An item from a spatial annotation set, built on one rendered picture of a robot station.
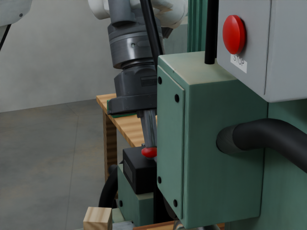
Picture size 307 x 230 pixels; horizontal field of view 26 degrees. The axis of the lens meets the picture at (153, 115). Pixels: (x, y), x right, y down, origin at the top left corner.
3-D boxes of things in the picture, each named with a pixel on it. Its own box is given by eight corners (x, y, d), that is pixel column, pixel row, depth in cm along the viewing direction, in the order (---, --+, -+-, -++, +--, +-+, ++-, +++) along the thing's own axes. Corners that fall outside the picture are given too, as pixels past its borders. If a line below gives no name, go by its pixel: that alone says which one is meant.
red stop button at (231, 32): (230, 47, 53) (232, 10, 52) (247, 58, 50) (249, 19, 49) (219, 48, 53) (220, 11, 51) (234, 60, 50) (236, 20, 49)
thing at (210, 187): (224, 176, 74) (230, 47, 68) (261, 217, 66) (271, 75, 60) (152, 188, 72) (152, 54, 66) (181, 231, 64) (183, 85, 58)
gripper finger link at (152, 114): (155, 146, 106) (149, 108, 107) (150, 148, 109) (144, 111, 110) (164, 145, 107) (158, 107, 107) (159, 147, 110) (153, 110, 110)
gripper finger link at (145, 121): (150, 148, 109) (144, 111, 110) (155, 146, 106) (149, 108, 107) (140, 149, 109) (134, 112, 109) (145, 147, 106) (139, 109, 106)
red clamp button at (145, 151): (156, 149, 111) (156, 143, 111) (161, 157, 109) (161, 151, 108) (139, 152, 111) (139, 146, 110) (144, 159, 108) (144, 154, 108)
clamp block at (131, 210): (191, 195, 126) (192, 152, 123) (219, 232, 114) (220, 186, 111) (115, 207, 122) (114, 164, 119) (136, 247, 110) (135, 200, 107)
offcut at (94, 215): (89, 227, 111) (88, 206, 109) (112, 228, 110) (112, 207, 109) (83, 242, 106) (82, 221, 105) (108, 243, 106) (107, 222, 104)
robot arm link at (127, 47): (174, 110, 115) (163, 43, 116) (192, 101, 106) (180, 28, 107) (103, 118, 111) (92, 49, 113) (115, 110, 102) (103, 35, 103)
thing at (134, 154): (187, 156, 122) (187, 128, 119) (209, 183, 112) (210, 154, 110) (117, 166, 118) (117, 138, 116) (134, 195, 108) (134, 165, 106)
